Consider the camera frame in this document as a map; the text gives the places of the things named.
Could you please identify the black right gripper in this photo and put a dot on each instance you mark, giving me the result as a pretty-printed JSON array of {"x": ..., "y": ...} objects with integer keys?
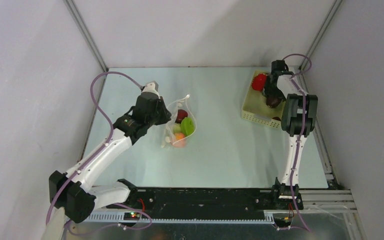
[{"x": 271, "y": 91}]

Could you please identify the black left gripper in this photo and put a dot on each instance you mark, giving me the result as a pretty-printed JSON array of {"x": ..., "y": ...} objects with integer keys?
[{"x": 166, "y": 114}]

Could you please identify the dark purple toy fruit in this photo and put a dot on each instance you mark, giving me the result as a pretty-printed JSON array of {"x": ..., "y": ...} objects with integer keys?
[{"x": 273, "y": 101}]

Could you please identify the red toy pepper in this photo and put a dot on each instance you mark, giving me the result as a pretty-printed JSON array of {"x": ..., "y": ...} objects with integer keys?
[{"x": 258, "y": 82}]

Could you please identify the clear zip top bag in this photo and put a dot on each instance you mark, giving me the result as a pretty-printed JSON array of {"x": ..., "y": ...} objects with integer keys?
[{"x": 168, "y": 136}]

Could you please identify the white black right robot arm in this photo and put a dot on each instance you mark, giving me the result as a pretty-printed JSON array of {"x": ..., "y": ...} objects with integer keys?
[{"x": 298, "y": 120}]

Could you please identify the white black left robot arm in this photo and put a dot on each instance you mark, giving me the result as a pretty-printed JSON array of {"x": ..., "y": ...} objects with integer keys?
[{"x": 74, "y": 190}]

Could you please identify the cream perforated plastic basket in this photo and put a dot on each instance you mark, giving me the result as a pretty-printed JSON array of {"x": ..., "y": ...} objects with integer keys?
[{"x": 254, "y": 109}]

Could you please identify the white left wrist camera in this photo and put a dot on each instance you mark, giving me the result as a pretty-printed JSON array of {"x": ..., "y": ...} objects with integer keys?
[{"x": 151, "y": 87}]

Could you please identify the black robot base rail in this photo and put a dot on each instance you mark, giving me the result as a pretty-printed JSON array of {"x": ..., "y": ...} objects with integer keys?
[{"x": 214, "y": 204}]

